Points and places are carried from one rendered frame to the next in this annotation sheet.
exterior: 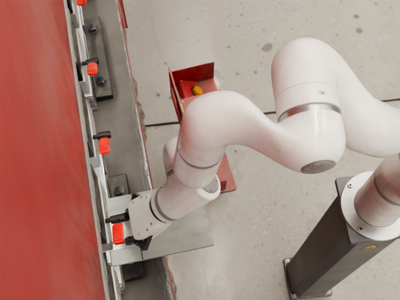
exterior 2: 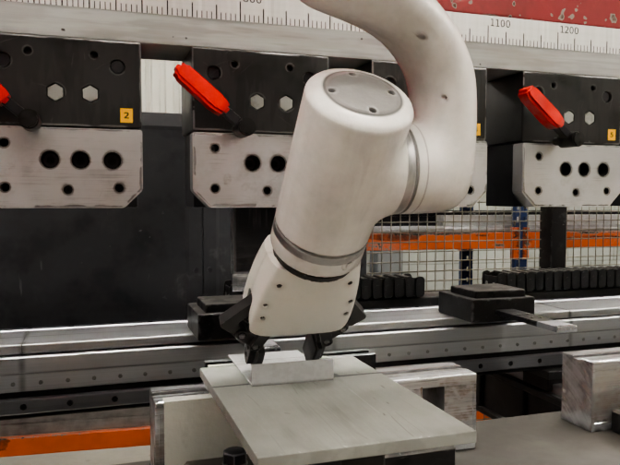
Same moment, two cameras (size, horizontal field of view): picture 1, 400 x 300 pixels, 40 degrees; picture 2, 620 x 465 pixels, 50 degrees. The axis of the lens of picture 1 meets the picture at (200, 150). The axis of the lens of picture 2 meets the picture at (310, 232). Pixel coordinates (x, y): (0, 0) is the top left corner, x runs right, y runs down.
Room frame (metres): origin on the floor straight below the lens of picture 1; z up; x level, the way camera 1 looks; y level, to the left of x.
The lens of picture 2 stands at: (0.33, -0.50, 1.19)
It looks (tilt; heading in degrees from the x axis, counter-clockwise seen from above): 3 degrees down; 84
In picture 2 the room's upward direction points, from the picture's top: straight up
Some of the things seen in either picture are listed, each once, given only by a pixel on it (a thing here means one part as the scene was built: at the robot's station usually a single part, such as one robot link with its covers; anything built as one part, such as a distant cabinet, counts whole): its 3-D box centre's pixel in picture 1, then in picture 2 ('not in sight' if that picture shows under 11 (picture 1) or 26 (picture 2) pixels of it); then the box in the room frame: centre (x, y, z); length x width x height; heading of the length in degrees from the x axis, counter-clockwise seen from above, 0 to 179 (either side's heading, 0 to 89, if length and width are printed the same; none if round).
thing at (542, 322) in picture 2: not in sight; (511, 308); (0.76, 0.51, 1.01); 0.26 x 0.12 x 0.05; 103
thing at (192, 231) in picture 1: (157, 222); (316, 399); (0.40, 0.11, 1.00); 0.26 x 0.18 x 0.01; 103
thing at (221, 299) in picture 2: not in sight; (243, 324); (0.33, 0.41, 1.01); 0.26 x 0.12 x 0.05; 103
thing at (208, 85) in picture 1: (199, 100); not in sight; (0.90, 0.00, 0.75); 0.20 x 0.16 x 0.18; 16
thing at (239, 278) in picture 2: not in sight; (275, 248); (0.37, 0.25, 1.13); 0.10 x 0.02 x 0.10; 13
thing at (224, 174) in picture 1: (205, 171); not in sight; (0.91, -0.03, 0.06); 0.25 x 0.20 x 0.12; 106
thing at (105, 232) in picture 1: (84, 212); (254, 133); (0.34, 0.25, 1.26); 0.15 x 0.09 x 0.17; 13
